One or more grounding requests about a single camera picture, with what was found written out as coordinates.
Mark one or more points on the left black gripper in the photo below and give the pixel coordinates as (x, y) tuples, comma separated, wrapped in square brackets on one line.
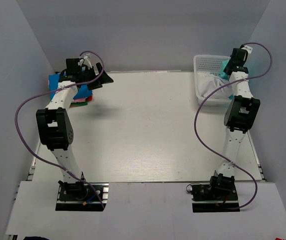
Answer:
[(101, 79)]

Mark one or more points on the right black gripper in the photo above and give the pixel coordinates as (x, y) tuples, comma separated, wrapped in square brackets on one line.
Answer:
[(230, 61)]

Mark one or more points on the white t shirt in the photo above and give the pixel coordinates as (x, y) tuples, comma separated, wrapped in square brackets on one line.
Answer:
[(210, 83)]

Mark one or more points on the teal t shirt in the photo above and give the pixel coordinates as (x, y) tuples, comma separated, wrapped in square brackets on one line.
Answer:
[(223, 68)]

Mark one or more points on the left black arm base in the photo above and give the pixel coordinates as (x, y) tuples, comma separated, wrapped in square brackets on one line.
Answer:
[(81, 197)]

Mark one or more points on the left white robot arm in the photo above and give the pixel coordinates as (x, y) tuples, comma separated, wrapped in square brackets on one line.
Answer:
[(54, 126)]

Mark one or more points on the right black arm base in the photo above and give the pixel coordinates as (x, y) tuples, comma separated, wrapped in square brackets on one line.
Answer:
[(219, 195)]

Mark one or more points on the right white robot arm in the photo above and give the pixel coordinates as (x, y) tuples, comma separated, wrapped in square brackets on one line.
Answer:
[(241, 112)]

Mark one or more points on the folded red t shirt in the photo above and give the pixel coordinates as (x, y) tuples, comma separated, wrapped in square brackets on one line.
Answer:
[(89, 98)]

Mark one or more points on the white plastic basket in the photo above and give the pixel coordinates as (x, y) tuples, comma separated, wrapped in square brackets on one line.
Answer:
[(208, 65)]

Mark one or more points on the folded pink t shirt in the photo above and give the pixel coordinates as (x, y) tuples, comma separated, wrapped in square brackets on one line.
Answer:
[(80, 100)]

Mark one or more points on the folded green t shirt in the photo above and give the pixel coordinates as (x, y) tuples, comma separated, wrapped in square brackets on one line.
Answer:
[(72, 105)]

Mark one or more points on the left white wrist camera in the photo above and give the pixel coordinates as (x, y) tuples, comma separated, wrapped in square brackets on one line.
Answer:
[(85, 60)]

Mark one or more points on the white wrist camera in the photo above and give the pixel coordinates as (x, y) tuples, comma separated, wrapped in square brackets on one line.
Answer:
[(247, 48), (85, 60)]

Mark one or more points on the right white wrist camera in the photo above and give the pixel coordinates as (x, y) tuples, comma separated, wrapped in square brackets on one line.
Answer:
[(247, 48)]

